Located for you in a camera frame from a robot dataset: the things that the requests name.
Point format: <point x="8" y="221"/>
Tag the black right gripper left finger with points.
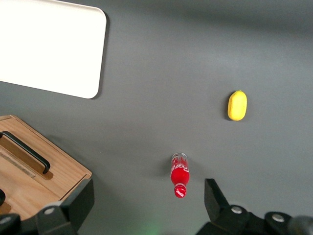
<point x="73" y="208"/>

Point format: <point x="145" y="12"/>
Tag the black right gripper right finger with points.
<point x="217" y="203"/>

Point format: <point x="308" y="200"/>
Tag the red coke bottle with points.
<point x="180" y="175"/>

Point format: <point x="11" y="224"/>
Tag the white rectangular tray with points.
<point x="49" y="46"/>

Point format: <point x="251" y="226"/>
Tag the wooden box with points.
<point x="36" y="176"/>

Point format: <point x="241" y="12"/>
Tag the black round knob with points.
<point x="2" y="197"/>

